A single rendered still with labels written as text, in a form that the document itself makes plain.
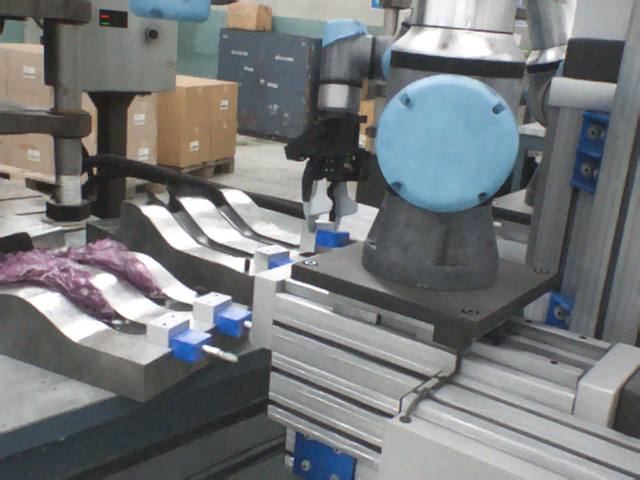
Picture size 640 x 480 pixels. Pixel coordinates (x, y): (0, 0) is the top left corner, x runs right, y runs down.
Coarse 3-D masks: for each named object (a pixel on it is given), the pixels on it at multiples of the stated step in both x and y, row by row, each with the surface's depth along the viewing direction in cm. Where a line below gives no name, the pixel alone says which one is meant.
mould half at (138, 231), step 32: (224, 192) 161; (96, 224) 156; (128, 224) 147; (160, 224) 142; (224, 224) 150; (256, 224) 155; (160, 256) 141; (192, 256) 135; (224, 256) 134; (192, 288) 136; (224, 288) 130
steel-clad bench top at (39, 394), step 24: (288, 216) 201; (360, 216) 208; (72, 240) 164; (0, 360) 108; (216, 360) 114; (0, 384) 102; (24, 384) 102; (48, 384) 103; (72, 384) 103; (0, 408) 96; (24, 408) 96; (48, 408) 97; (72, 408) 97; (0, 432) 91
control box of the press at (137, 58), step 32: (96, 0) 187; (96, 32) 189; (128, 32) 195; (160, 32) 202; (96, 64) 191; (128, 64) 198; (160, 64) 205; (96, 96) 202; (128, 96) 209; (96, 192) 213
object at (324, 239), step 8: (304, 224) 137; (320, 224) 136; (328, 224) 137; (304, 232) 137; (320, 232) 135; (328, 232) 134; (336, 232) 133; (344, 232) 135; (304, 240) 137; (312, 240) 136; (320, 240) 135; (328, 240) 134; (336, 240) 133; (344, 240) 133; (352, 240) 132; (360, 240) 131; (304, 248) 137; (312, 248) 136; (320, 248) 137; (328, 248) 138
